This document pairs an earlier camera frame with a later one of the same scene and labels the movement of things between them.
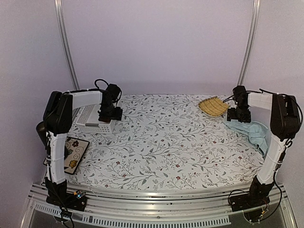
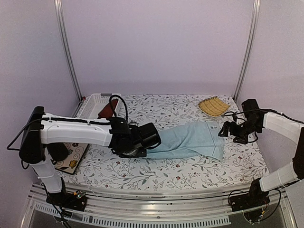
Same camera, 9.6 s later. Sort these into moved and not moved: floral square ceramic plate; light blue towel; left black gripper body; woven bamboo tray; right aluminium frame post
Moved: left black gripper body; light blue towel
Not moved: woven bamboo tray; right aluminium frame post; floral square ceramic plate
